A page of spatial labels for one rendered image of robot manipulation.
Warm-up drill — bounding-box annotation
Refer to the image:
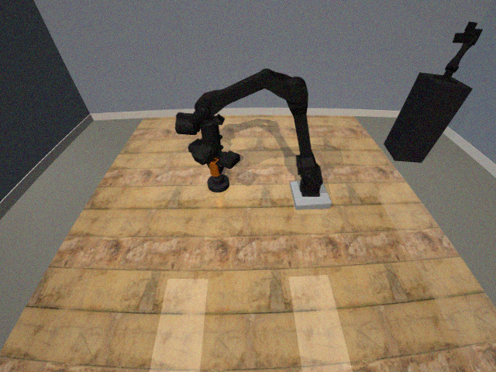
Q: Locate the orange knob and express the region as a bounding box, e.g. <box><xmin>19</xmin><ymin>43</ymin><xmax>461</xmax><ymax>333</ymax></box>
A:
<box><xmin>209</xmin><ymin>157</ymin><xmax>221</xmax><ymax>177</ymax></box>

